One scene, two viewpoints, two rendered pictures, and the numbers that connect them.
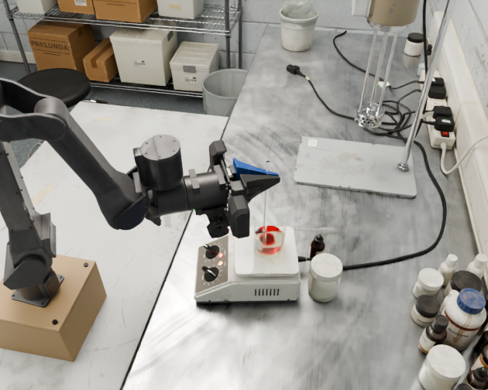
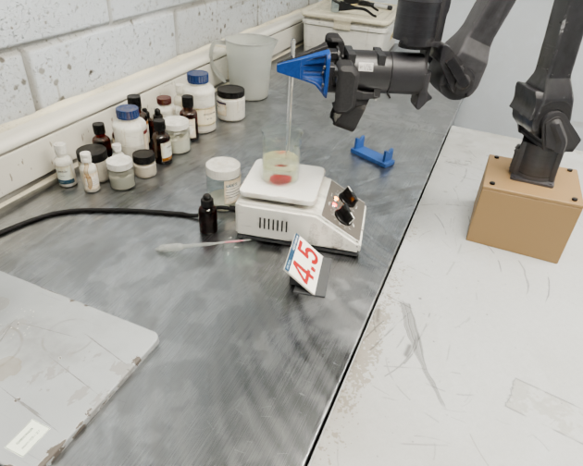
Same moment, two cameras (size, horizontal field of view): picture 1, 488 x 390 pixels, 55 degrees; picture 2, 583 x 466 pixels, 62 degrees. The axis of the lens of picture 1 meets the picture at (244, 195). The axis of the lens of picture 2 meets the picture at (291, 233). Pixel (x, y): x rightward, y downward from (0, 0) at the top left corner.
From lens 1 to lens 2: 130 cm
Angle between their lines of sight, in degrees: 103
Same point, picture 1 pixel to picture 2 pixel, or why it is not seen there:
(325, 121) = not seen: outside the picture
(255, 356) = not seen: hidden behind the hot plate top
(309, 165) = (99, 364)
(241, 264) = (316, 172)
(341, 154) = not seen: outside the picture
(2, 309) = not seen: hidden behind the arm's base
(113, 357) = (439, 198)
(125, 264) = (455, 265)
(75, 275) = (499, 178)
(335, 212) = (134, 275)
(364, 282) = (173, 202)
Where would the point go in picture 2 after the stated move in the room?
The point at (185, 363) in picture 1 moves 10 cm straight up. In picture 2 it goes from (373, 186) to (381, 139)
